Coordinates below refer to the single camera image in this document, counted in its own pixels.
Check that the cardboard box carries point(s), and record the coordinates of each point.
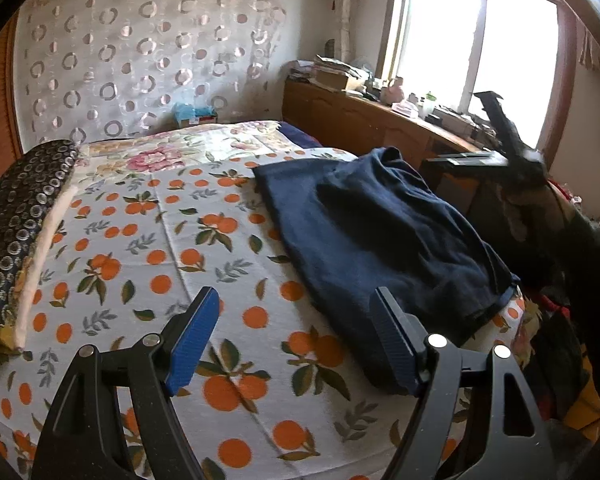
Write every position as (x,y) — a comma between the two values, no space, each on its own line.
(337,80)

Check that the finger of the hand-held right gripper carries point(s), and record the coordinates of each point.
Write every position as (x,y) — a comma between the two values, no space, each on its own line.
(500,117)
(467,160)

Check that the green-capped bottle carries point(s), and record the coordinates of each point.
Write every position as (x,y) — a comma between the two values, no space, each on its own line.
(430,102)

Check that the beige folded blanket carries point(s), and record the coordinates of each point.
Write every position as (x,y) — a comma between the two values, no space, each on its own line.
(45,245)

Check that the white circle-patterned curtain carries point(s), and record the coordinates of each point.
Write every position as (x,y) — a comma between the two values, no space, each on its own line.
(130,50)

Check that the window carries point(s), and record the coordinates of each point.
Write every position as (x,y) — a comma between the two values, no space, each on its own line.
(440,25)

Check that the navy blanket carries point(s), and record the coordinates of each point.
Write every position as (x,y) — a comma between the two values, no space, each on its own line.
(300,136)

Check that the orange fruit print bedsheet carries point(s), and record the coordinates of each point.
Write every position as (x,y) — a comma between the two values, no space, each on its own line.
(130,240)

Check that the brown wooden cabinet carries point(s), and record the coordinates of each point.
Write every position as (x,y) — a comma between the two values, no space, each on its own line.
(360,120)

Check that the pink figurine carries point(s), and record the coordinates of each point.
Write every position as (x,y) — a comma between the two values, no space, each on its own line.
(396,90)

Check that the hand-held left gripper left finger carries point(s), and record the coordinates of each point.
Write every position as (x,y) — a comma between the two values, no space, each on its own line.
(195,342)

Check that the navy printed t-shirt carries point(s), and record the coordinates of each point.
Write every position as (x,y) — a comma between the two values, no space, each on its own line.
(370,230)

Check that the blue tissue box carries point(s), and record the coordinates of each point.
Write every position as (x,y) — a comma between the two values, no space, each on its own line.
(192,114)

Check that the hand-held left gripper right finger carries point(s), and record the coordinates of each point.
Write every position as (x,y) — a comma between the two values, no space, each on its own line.
(394,347)

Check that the floral quilt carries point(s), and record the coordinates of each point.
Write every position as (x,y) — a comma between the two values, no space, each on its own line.
(150,157)

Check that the beige window curtain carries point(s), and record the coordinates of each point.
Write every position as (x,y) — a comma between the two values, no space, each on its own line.
(347,5)

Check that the black circle-pattern folded blanket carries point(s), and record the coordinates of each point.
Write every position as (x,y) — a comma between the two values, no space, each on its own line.
(15,220)

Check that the stack of papers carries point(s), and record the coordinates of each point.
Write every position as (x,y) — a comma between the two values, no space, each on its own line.
(330,62)

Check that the dark clothes pile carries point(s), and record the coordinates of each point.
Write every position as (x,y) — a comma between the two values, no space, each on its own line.
(560,350)

